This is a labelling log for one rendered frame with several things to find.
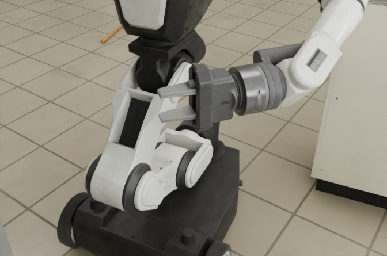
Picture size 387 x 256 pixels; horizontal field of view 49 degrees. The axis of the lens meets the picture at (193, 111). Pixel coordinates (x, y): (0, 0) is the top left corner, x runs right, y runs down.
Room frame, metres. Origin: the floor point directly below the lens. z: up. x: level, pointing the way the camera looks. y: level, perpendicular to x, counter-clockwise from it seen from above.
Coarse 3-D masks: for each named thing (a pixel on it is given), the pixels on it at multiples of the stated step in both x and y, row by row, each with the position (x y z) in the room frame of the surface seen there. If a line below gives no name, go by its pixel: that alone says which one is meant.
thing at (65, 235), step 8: (72, 200) 1.10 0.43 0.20; (80, 200) 1.10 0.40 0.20; (64, 208) 1.07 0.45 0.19; (72, 208) 1.07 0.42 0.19; (64, 216) 1.04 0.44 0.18; (72, 216) 1.04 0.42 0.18; (64, 224) 1.03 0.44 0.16; (72, 224) 1.03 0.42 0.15; (64, 232) 1.01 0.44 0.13; (72, 232) 1.03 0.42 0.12; (64, 240) 1.01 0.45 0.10; (72, 240) 1.02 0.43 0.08; (72, 248) 1.02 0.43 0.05
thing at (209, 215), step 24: (216, 144) 1.38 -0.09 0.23; (216, 168) 1.31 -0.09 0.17; (192, 192) 1.17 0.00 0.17; (216, 192) 1.17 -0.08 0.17; (96, 216) 1.01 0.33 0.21; (120, 216) 1.03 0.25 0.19; (144, 216) 1.03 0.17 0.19; (168, 216) 1.05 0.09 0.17; (192, 216) 1.05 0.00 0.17; (216, 216) 1.05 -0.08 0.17; (96, 240) 0.98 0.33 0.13; (120, 240) 0.94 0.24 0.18; (144, 240) 0.93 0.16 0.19; (168, 240) 0.93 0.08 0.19; (192, 240) 0.90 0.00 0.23
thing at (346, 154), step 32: (352, 32) 1.33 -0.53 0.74; (384, 32) 1.29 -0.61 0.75; (352, 64) 1.32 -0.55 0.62; (384, 64) 1.28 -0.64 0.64; (352, 96) 1.31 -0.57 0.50; (384, 96) 1.27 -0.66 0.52; (320, 128) 1.35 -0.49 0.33; (352, 128) 1.30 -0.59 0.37; (384, 128) 1.26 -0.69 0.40; (320, 160) 1.34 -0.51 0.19; (352, 160) 1.29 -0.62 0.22; (384, 160) 1.25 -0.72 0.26; (352, 192) 1.31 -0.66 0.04; (384, 192) 1.24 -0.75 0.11
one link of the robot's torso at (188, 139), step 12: (168, 132) 1.32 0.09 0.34; (180, 132) 1.31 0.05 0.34; (192, 132) 1.32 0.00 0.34; (180, 144) 1.29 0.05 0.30; (192, 144) 1.27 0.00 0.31; (204, 144) 1.24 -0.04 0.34; (204, 156) 1.21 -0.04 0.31; (192, 168) 1.14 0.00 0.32; (204, 168) 1.21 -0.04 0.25; (192, 180) 1.12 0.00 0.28
